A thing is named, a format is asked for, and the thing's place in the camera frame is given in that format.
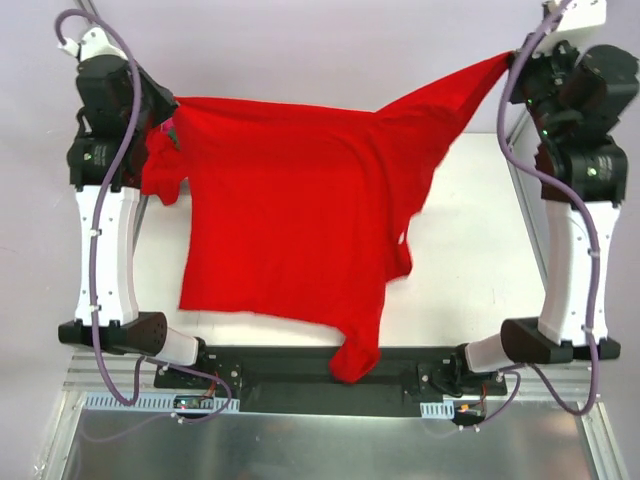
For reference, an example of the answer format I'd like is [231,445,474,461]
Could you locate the left white slotted cable duct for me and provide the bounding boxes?
[84,393,240,415]

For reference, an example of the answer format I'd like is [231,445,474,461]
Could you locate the right white slotted cable duct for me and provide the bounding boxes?
[420,400,455,420]

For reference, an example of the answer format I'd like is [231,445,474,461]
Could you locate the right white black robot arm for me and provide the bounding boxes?
[425,40,639,397]

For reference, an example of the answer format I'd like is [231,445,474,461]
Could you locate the red t shirt in basket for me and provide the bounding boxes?
[141,128,189,206]

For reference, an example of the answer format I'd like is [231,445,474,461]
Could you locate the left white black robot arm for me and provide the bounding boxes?
[58,54,212,389]

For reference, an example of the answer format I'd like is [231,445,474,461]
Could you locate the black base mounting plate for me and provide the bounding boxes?
[154,346,507,417]

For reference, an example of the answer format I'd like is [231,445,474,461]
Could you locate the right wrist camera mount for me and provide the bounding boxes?
[536,0,607,54]

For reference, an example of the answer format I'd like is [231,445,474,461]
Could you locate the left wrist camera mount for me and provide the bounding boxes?
[58,27,127,63]

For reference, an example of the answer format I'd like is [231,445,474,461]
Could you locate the red t shirt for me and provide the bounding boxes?
[141,128,189,206]
[174,54,508,383]

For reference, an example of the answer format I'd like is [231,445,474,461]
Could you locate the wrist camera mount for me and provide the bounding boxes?
[536,0,607,54]
[58,27,127,63]

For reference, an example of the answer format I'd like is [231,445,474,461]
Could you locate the white slotted cable duct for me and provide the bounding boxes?
[420,400,455,420]
[84,393,240,415]

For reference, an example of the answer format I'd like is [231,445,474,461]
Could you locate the green t shirt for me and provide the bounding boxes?
[168,130,180,150]

